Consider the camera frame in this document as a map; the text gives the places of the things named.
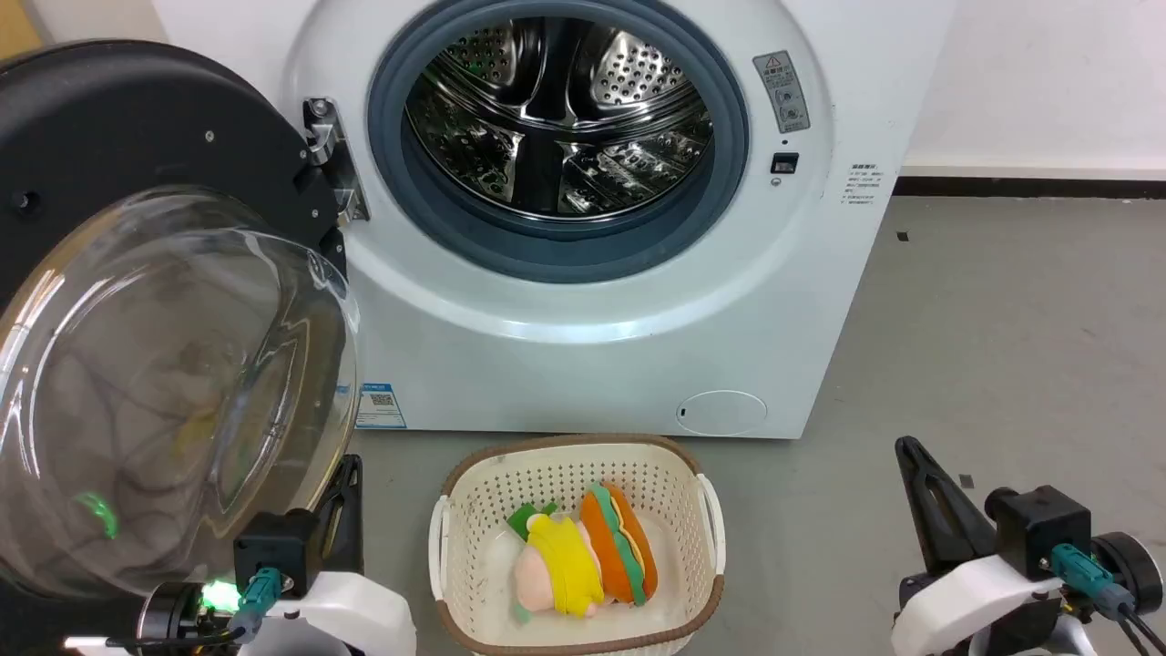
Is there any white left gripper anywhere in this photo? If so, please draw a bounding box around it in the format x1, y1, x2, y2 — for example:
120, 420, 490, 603
260, 454, 418, 656

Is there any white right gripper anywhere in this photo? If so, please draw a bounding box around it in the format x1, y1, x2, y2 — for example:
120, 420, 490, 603
890, 436, 1067, 656

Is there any black round glass washer door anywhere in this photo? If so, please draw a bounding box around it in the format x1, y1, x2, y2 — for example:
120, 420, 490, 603
0, 38, 366, 604

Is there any white front-load washing machine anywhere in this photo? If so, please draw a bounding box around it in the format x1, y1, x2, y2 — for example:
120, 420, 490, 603
150, 0, 957, 441

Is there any metal door hinge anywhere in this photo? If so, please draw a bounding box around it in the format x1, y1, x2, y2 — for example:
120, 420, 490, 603
302, 97, 372, 225

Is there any blue and white QR sticker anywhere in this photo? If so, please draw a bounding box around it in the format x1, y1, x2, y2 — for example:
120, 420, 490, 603
353, 383, 408, 431

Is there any cream plastic laundry basket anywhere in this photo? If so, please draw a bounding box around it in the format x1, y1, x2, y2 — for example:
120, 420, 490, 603
428, 434, 728, 656

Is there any green plush piece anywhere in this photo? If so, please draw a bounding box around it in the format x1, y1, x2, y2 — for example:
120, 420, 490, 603
506, 501, 559, 541

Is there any yellow and pink plush doll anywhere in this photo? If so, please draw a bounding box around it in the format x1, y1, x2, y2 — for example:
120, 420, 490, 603
512, 513, 608, 621

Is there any round white filter cover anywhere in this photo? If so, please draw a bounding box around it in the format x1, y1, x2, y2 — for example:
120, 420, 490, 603
677, 390, 769, 437

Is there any orange hot dog plush toy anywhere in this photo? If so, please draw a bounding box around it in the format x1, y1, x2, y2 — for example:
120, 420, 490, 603
579, 482, 660, 608

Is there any stainless steel washer drum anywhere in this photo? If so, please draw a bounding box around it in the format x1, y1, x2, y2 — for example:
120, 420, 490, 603
404, 16, 715, 220

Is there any grey warning sticker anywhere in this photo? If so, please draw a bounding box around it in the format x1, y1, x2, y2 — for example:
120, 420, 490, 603
752, 50, 812, 136

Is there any teal-plug left gripper cable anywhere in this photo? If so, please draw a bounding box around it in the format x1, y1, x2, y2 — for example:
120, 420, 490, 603
226, 566, 284, 646

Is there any teal-plug gripper cable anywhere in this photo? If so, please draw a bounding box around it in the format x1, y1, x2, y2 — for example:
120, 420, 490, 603
1049, 543, 1166, 656
226, 566, 284, 646

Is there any teal-plug right gripper cable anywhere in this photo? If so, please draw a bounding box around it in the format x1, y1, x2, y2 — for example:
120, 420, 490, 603
1049, 543, 1166, 656

